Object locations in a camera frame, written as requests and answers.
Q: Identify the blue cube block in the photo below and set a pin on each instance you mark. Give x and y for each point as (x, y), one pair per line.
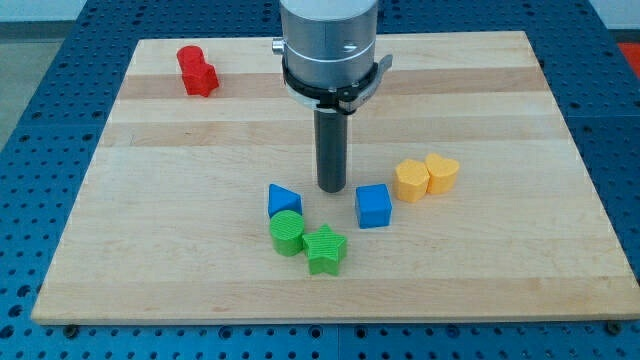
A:
(373, 206)

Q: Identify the blue triangle block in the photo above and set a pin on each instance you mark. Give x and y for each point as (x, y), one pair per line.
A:
(281, 199)

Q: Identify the red cylinder block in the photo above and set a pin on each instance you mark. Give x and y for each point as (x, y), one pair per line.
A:
(189, 57)

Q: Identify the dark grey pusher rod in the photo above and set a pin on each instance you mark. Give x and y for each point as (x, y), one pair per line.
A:
(331, 150)

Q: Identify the green cylinder block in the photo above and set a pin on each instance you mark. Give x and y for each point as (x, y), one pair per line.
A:
(286, 229)

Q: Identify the wooden board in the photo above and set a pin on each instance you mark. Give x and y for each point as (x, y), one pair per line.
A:
(170, 225)

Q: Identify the black clamp ring mount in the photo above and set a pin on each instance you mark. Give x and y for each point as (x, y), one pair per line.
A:
(343, 100)

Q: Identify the yellow pentagon block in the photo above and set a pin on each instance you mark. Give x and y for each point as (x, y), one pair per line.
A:
(411, 179)

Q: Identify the red star block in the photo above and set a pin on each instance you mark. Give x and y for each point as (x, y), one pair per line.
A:
(200, 79)

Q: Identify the yellow heart block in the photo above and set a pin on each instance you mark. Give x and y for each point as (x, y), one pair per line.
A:
(442, 173)

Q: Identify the green star block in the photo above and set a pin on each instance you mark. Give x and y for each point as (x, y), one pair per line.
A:
(325, 250)

